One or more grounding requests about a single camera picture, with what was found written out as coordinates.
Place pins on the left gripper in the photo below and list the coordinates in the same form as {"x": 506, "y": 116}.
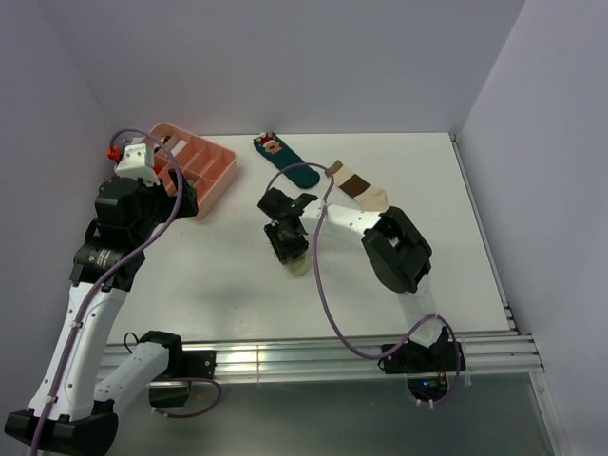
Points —
{"x": 170, "y": 203}

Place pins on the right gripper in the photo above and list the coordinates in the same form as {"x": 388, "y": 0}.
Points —
{"x": 283, "y": 251}

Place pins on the pink divided organizer tray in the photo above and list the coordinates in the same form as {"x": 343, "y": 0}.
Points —
{"x": 209, "y": 167}

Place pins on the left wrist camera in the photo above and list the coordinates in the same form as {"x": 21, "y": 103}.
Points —
{"x": 134, "y": 161}

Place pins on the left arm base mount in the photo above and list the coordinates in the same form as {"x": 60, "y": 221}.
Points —
{"x": 166, "y": 392}

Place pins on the striped beige brown sock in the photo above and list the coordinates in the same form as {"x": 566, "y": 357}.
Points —
{"x": 367, "y": 196}

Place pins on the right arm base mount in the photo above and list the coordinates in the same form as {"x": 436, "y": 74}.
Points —
{"x": 432, "y": 366}

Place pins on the cream yellow sock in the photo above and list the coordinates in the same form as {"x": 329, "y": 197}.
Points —
{"x": 300, "y": 265}

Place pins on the dark green Christmas sock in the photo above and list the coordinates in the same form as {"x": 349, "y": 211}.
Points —
{"x": 269, "y": 146}

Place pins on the white rolled item in tray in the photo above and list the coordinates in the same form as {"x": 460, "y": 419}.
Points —
{"x": 178, "y": 147}

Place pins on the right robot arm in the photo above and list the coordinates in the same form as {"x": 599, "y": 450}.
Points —
{"x": 399, "y": 255}

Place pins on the aluminium front rail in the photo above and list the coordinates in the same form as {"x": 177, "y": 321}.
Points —
{"x": 304, "y": 360}

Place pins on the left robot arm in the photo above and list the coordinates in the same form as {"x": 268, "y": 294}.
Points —
{"x": 72, "y": 413}

